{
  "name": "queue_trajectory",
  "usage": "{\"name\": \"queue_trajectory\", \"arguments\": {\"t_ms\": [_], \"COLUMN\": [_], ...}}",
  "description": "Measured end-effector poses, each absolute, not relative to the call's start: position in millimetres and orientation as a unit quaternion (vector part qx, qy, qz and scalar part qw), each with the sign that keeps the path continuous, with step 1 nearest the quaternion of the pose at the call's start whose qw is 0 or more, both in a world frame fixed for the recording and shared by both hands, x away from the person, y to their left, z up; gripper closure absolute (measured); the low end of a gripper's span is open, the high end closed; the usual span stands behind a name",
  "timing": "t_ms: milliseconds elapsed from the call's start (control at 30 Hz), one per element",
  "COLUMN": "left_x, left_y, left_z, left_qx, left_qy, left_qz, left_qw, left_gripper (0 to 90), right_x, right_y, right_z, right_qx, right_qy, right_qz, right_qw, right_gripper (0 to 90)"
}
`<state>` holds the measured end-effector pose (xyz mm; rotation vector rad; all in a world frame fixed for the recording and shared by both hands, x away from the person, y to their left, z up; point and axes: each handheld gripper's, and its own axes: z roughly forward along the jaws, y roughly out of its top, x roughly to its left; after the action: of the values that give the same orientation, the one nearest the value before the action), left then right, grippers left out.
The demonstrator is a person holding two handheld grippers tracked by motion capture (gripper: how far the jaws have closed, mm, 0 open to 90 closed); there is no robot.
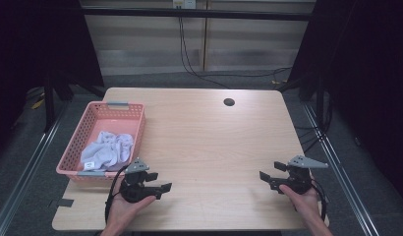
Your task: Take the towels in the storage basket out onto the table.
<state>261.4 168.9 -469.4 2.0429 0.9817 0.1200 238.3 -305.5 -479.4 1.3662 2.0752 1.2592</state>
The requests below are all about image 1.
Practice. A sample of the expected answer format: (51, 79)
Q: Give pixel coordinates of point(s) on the person's right hand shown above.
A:
(306, 201)

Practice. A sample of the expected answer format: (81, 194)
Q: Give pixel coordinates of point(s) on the white wall socket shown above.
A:
(184, 4)

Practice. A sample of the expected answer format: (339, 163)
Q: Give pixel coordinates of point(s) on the pink plastic basket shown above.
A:
(91, 131)

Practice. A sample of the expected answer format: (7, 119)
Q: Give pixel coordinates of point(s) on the black tape piece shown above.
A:
(65, 203)

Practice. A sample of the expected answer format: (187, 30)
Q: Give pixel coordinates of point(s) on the aluminium rail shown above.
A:
(29, 164)
(340, 170)

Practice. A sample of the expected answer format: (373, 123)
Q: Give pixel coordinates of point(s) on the black metal stand leg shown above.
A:
(49, 105)

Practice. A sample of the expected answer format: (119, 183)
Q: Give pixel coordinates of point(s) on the person's left hand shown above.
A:
(121, 213)

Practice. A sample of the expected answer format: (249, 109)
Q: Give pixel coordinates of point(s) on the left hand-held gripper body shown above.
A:
(134, 188)

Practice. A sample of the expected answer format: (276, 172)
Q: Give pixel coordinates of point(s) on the white printed cloth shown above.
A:
(106, 150)

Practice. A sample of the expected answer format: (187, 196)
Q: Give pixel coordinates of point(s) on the black horizontal bar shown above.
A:
(189, 13)

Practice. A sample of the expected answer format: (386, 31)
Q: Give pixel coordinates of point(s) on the black curtain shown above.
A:
(32, 49)
(370, 82)

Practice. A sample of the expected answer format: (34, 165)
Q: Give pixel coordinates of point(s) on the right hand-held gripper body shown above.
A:
(299, 180)

